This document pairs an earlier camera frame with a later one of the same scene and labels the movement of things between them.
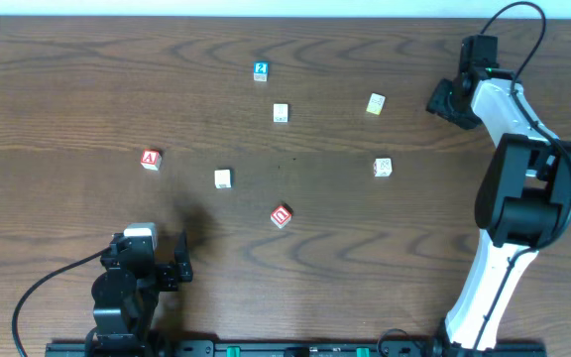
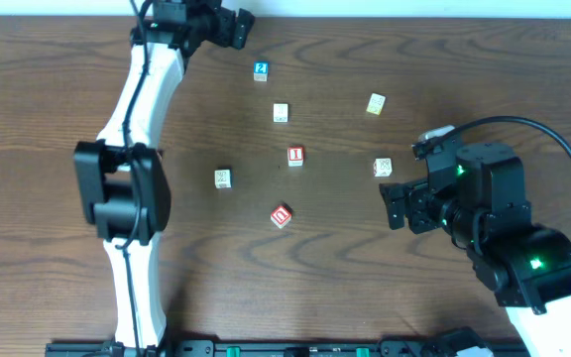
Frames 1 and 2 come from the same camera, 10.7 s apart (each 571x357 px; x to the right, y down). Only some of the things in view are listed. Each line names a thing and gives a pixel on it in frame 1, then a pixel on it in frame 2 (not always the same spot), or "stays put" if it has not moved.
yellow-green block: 376,104 stays put
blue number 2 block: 261,70 stays put
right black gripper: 444,104 → 415,206
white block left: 222,178 stays put
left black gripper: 168,275 → 226,27
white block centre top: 281,112 stays put
